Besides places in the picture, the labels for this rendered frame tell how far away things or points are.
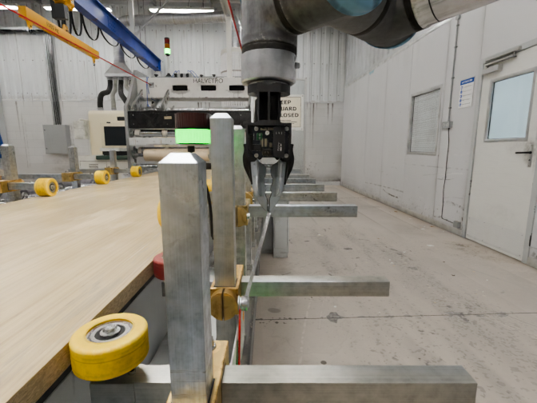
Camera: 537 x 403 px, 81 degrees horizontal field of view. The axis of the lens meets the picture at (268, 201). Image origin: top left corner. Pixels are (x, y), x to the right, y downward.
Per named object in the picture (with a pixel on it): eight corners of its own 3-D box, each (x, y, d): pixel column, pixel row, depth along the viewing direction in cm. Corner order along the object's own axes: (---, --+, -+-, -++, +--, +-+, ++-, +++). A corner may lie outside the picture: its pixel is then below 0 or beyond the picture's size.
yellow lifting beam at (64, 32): (100, 65, 526) (97, 44, 521) (27, 25, 358) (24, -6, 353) (94, 65, 526) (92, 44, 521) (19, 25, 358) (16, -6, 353)
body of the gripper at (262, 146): (244, 161, 49) (243, 80, 47) (247, 159, 57) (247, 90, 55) (292, 161, 49) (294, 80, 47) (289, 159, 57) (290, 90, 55)
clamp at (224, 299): (244, 286, 67) (244, 264, 66) (237, 321, 53) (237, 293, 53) (217, 286, 67) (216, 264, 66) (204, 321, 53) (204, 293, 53)
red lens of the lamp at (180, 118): (214, 129, 55) (214, 116, 55) (208, 126, 49) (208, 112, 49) (180, 129, 55) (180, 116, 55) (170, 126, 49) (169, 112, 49)
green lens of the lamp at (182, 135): (215, 143, 56) (215, 130, 55) (208, 142, 50) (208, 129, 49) (181, 143, 56) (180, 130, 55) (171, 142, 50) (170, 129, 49)
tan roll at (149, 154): (277, 161, 318) (278, 148, 316) (278, 161, 306) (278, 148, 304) (137, 161, 318) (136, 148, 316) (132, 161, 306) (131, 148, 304)
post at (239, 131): (247, 305, 86) (244, 125, 78) (245, 311, 83) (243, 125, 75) (234, 305, 86) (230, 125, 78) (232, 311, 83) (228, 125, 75)
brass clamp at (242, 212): (252, 215, 90) (252, 198, 89) (249, 227, 76) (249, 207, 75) (230, 215, 90) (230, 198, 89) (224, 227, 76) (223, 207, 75)
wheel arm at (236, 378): (457, 391, 39) (461, 360, 38) (475, 414, 35) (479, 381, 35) (107, 391, 39) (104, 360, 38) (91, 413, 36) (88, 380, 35)
